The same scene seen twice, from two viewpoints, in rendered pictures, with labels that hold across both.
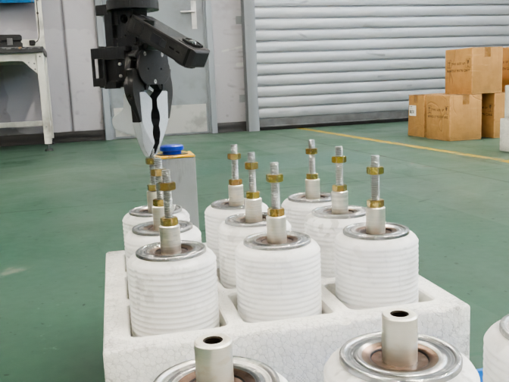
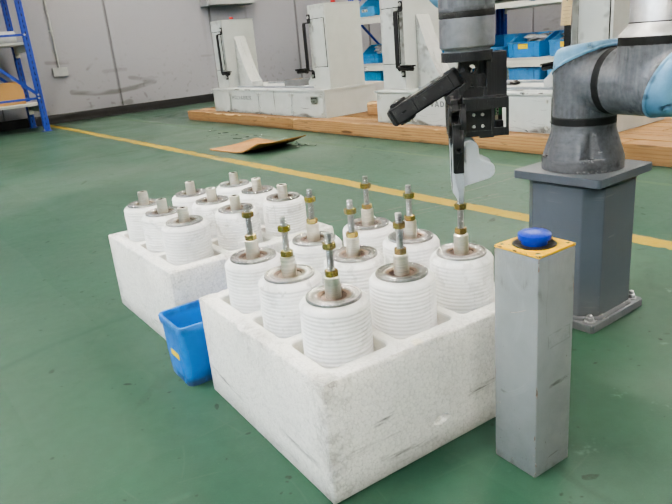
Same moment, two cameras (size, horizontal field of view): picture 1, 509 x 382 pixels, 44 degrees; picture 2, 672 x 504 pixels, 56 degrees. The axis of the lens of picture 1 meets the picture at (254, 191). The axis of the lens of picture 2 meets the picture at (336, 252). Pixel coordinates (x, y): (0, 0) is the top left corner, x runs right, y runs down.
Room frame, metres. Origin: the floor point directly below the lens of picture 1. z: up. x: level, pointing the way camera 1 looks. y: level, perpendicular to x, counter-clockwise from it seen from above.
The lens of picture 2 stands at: (1.68, -0.35, 0.58)
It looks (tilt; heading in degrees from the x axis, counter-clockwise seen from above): 19 degrees down; 160
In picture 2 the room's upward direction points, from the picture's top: 5 degrees counter-clockwise
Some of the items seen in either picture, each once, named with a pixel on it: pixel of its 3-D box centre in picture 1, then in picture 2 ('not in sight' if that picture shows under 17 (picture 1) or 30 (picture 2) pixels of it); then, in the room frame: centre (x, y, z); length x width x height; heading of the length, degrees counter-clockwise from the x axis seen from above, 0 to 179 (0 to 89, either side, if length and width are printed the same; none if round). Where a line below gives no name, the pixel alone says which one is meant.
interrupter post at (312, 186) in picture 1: (312, 189); (332, 287); (0.94, -0.09, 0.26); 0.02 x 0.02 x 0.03
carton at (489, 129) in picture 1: (494, 114); not in sight; (4.40, -1.69, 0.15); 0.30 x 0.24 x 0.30; 16
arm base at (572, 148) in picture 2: not in sight; (583, 140); (0.72, 0.53, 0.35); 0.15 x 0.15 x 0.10
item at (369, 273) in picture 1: (376, 306); (260, 307); (0.71, -0.14, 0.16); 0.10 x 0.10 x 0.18
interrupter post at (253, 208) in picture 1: (253, 210); (353, 246); (0.80, 0.00, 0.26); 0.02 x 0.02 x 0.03
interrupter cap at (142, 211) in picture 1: (155, 211); (461, 252); (0.89, 0.14, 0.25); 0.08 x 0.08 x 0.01
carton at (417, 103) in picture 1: (434, 114); not in sight; (4.63, -1.34, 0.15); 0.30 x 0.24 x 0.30; 104
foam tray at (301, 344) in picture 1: (259, 338); (361, 345); (0.80, 0.00, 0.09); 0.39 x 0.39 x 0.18; 12
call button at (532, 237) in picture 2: (171, 151); (534, 239); (1.07, 0.14, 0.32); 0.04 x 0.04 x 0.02
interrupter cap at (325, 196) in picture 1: (313, 198); (333, 296); (0.94, -0.09, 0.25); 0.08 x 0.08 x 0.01
